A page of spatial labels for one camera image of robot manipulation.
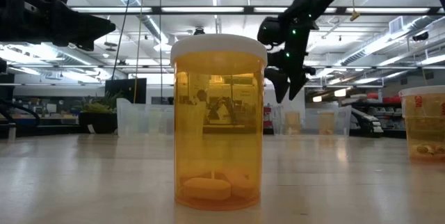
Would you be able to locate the potted green plant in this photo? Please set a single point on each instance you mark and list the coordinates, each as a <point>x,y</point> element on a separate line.
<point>99,123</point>

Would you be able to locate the black slanted conveyor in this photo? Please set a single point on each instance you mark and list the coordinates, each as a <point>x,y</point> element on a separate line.
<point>368,123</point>

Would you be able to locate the white ceiling vent grille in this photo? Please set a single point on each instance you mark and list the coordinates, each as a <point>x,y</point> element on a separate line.
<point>396,25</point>

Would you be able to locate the amber bottle with oval pills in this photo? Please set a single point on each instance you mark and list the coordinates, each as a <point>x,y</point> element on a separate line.
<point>219,130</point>

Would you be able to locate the clear plastic bin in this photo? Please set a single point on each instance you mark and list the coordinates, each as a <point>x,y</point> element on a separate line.
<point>309,125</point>
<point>146,119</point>

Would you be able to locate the orange oval pill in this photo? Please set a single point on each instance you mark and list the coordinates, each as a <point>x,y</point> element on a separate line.
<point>241,184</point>
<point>206,189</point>

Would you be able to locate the cluttered background workbench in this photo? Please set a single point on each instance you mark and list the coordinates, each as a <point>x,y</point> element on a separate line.
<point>45,112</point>

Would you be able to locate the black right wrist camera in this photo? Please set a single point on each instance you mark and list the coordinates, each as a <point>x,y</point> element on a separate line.
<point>272,31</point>

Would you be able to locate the black overhead frame beam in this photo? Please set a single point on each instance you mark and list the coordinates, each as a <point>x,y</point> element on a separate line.
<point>156,9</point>

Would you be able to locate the rack of red grey bins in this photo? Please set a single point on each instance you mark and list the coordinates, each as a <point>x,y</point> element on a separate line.
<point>391,100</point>

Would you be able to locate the amber bottle with red print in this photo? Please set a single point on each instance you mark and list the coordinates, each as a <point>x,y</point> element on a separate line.
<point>426,130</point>

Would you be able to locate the black monitor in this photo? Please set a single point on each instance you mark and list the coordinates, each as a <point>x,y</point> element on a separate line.
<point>132,88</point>

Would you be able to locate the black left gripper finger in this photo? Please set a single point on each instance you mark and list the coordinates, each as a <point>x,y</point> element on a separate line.
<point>90,24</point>
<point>78,39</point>

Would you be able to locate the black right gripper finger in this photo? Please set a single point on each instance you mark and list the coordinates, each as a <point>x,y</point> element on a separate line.
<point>280,83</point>
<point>298,85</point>

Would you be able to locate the black ceiling-mounted device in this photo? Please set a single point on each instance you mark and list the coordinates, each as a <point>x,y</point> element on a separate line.
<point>420,36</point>

